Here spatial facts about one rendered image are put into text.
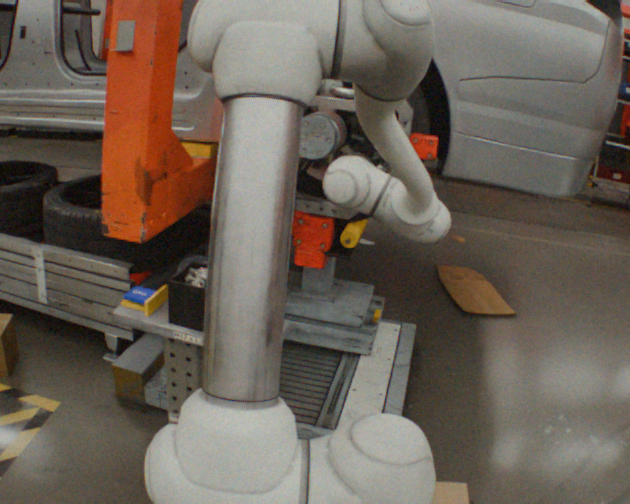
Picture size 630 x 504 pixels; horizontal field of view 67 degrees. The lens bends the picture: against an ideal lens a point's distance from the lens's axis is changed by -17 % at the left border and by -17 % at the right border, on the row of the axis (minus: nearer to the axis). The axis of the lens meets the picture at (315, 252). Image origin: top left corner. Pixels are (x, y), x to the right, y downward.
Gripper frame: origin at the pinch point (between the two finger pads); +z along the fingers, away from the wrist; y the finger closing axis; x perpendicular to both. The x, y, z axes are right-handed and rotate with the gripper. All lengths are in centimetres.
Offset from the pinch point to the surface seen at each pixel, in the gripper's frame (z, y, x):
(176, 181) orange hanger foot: 6, -60, -17
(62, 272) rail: -8, -101, -51
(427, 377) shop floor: 29, 31, -83
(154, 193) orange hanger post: -11, -59, -17
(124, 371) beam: -26, -64, -71
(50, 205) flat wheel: 7, -118, -33
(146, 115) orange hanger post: -16, -61, 8
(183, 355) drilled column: -43, -34, -47
